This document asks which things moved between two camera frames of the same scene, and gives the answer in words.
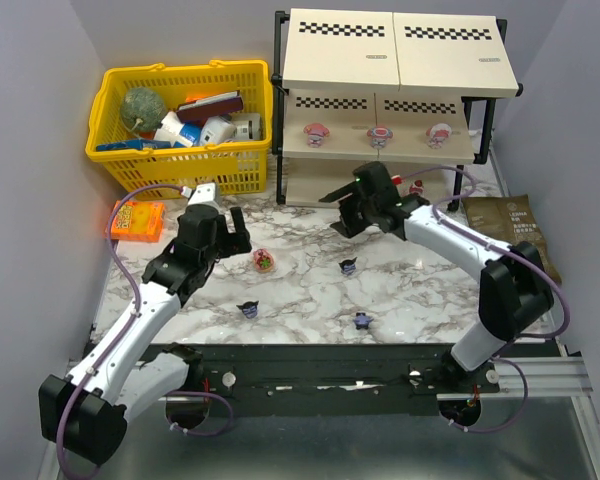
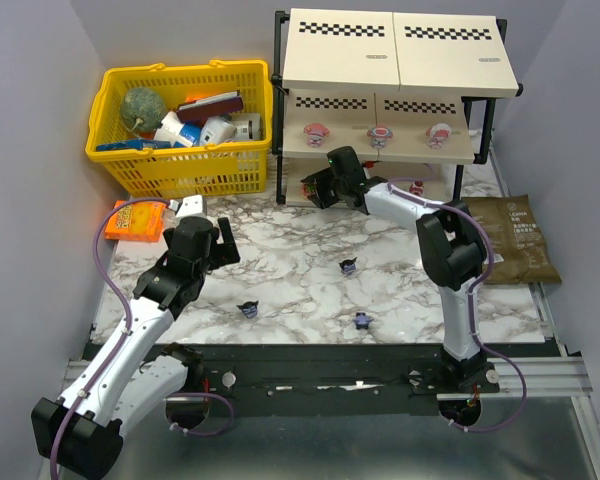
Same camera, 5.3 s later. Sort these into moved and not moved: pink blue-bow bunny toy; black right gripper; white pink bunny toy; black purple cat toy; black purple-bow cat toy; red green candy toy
Moved: black right gripper; red green candy toy
Not moved: pink blue-bow bunny toy; black purple-bow cat toy; black purple cat toy; white pink bunny toy
